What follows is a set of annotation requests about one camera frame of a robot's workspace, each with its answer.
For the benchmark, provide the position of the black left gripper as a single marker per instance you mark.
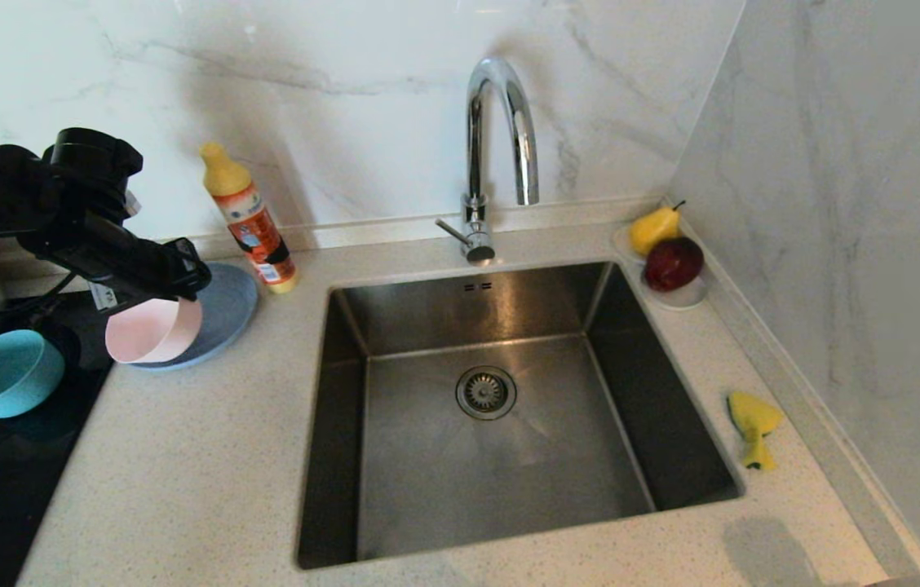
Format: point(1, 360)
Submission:
point(117, 265)

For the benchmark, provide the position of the blue plate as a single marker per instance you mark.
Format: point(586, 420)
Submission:
point(232, 310)

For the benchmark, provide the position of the small pale pink plate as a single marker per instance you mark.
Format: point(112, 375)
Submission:
point(150, 334)

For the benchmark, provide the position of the orange yellow-capped detergent bottle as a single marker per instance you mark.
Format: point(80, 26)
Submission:
point(252, 224)

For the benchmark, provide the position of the teal bowl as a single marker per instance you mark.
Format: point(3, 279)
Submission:
point(3, 375)

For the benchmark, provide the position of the chrome gooseneck faucet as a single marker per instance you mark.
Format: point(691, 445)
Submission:
point(474, 159)

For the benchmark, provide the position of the yellow fish-shaped sponge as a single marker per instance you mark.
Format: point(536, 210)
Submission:
point(752, 414)

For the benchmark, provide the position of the stainless steel sink basin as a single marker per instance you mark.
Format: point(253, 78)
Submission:
point(444, 481)

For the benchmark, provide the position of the black induction cooktop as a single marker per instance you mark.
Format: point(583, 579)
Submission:
point(3, 505)

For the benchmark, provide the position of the round metal drain strainer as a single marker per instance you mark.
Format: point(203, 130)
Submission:
point(485, 392)

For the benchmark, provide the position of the yellow pear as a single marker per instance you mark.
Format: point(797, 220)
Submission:
point(653, 231)

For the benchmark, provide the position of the dark red apple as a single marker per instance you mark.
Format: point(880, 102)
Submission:
point(673, 263)

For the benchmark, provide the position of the small white fruit dish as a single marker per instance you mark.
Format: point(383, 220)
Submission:
point(682, 300)

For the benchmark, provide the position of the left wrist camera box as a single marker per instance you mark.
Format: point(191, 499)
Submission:
point(132, 204)

